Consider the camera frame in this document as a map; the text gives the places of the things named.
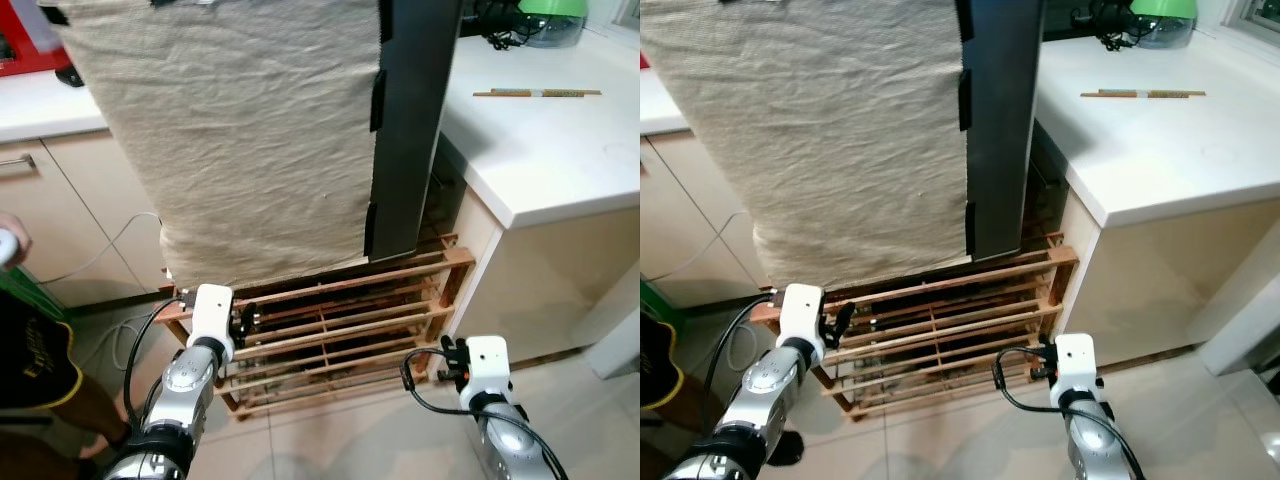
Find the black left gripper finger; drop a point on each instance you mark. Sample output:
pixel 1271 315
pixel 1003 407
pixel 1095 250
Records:
pixel 251 318
pixel 846 317

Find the white furniture panel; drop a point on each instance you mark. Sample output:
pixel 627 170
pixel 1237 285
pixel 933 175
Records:
pixel 615 340
pixel 1240 310

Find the glass bowl with green lid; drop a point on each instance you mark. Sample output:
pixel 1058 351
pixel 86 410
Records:
pixel 1163 22
pixel 553 22

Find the white counter cabinet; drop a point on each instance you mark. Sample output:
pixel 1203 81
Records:
pixel 545 260
pixel 1150 270

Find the person in black yellow shorts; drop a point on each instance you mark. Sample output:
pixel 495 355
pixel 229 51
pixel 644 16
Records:
pixel 35 365
pixel 658 360

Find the tall black flat panel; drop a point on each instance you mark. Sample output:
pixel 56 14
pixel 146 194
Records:
pixel 1000 120
pixel 410 120

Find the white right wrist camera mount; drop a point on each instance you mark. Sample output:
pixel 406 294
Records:
pixel 1076 365
pixel 487 368

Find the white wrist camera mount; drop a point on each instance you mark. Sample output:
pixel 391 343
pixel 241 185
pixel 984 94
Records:
pixel 487 368
pixel 210 312
pixel 800 312
pixel 1076 365

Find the slatted wooden rack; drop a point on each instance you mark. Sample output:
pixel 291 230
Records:
pixel 340 320
pixel 940 320

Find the pair of wooden chopsticks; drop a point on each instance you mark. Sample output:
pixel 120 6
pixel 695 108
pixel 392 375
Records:
pixel 540 93
pixel 1145 94

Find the white window frame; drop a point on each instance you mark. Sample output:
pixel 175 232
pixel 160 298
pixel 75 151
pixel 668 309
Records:
pixel 1255 15

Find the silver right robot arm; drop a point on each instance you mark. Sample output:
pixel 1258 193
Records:
pixel 510 440
pixel 1095 440

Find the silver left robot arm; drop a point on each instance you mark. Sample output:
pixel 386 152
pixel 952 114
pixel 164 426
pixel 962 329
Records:
pixel 185 385
pixel 765 385

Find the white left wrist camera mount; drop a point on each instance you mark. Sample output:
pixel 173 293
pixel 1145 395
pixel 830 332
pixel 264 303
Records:
pixel 210 312
pixel 800 312

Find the person's hand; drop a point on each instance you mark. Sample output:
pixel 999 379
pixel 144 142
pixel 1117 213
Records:
pixel 14 224

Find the red and white box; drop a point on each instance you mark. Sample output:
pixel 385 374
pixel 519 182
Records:
pixel 25 35

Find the black robot foot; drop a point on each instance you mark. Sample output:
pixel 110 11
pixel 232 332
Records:
pixel 787 448

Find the white handheld controller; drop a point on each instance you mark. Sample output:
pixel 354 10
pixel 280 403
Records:
pixel 8 248

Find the large beige linen cloth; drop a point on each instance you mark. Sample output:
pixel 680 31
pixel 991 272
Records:
pixel 840 140
pixel 240 140

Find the green plastic object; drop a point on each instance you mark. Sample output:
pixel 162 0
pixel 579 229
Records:
pixel 30 295
pixel 653 303

